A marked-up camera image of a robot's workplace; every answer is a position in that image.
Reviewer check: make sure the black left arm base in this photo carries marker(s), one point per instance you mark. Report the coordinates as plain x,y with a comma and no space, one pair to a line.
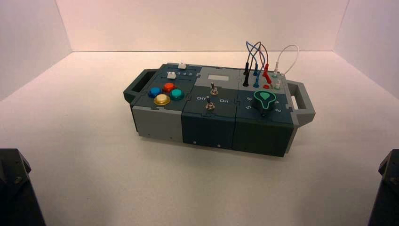
12,193

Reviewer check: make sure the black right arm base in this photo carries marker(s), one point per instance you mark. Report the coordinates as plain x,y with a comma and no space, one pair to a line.
388,193

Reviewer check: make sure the grey and teal control box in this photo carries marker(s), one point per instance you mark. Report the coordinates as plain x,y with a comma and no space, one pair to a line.
209,124

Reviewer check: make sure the teal push button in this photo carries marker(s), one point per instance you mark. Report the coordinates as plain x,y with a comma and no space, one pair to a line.
176,94

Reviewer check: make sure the red push button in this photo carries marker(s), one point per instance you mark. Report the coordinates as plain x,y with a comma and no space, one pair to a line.
169,87

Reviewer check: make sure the yellow push button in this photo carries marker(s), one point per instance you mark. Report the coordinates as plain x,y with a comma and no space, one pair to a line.
162,99

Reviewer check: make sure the white slider cap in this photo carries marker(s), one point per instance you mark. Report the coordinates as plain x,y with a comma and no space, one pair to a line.
171,75
182,65

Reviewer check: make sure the blue push button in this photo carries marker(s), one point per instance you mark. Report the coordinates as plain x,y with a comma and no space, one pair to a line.
154,92

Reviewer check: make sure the dark rotary knob green marker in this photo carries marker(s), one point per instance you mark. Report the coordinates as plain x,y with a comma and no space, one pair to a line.
264,101

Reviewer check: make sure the metal toggle switch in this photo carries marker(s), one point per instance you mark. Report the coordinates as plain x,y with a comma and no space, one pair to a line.
209,105
213,89

